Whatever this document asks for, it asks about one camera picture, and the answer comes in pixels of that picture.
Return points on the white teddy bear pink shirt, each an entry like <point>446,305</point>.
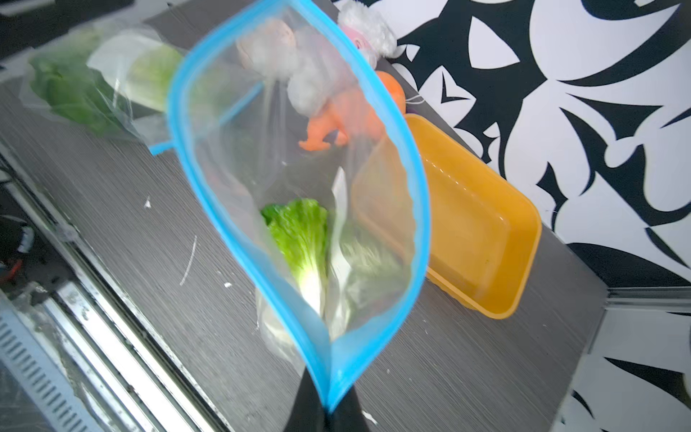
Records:
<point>307,62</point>

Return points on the orange plush toy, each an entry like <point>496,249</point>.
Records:
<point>349,115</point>

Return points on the clear zipper bag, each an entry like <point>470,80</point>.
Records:
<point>219,87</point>
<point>233,192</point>

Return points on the yellow plastic tray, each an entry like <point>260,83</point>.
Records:
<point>484,232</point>

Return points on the chinese cabbage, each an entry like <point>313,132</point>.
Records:
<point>138,66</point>
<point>73,90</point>
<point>348,287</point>

